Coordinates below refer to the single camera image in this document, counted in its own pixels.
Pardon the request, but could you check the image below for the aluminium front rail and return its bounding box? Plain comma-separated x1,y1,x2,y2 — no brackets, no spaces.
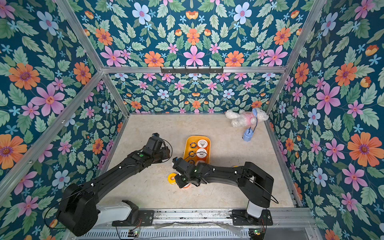
68,208,317,229

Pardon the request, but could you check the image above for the black wall hook rail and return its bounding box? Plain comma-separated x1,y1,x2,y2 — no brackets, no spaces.
160,67,224,75

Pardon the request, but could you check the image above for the yellow plastic storage box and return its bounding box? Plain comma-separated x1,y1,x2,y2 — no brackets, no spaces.
184,136,211,165

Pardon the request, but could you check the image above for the yellow black tape roll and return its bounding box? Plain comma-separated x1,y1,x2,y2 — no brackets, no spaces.
188,151,196,158
190,142,198,149

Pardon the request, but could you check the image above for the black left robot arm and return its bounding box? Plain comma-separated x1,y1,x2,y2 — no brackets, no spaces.
56,133,173,237

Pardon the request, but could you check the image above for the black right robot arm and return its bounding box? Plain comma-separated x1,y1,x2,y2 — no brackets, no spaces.
173,158,274,219

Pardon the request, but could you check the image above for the white plush toy pink shirt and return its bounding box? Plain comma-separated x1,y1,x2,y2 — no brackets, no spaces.
225,108,269,128

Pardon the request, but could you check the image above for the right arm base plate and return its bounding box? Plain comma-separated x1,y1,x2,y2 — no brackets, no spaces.
231,209,273,226

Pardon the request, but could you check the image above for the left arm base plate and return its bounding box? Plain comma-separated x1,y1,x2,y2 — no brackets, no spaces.
112,200,155,227

